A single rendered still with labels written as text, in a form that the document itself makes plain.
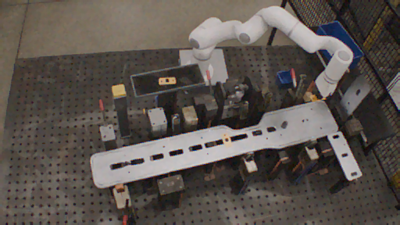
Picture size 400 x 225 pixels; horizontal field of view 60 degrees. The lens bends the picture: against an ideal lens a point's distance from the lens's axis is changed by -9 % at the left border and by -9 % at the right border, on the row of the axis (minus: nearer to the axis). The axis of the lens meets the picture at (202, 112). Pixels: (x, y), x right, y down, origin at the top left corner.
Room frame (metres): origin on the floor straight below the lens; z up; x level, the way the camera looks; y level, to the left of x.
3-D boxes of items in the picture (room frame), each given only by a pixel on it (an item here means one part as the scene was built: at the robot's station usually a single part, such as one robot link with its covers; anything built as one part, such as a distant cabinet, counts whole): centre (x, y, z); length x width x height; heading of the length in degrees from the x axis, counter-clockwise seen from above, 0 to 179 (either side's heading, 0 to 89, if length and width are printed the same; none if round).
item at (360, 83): (1.27, -0.81, 1.17); 0.12 x 0.01 x 0.34; 27
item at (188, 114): (1.01, 0.06, 0.89); 0.13 x 0.11 x 0.38; 27
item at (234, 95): (1.17, -0.15, 0.94); 0.18 x 0.13 x 0.49; 117
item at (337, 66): (1.15, -0.57, 1.53); 0.09 x 0.08 x 0.13; 151
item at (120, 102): (1.01, 0.44, 0.92); 0.08 x 0.08 x 0.44; 27
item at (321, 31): (1.71, -0.77, 1.09); 0.30 x 0.17 x 0.13; 34
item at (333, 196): (0.89, -0.88, 0.84); 0.11 x 0.06 x 0.29; 27
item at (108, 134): (0.82, 0.45, 0.88); 0.11 x 0.10 x 0.36; 27
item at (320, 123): (0.92, -0.14, 1.00); 1.38 x 0.22 x 0.02; 117
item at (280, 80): (1.62, -0.51, 0.74); 0.11 x 0.10 x 0.09; 117
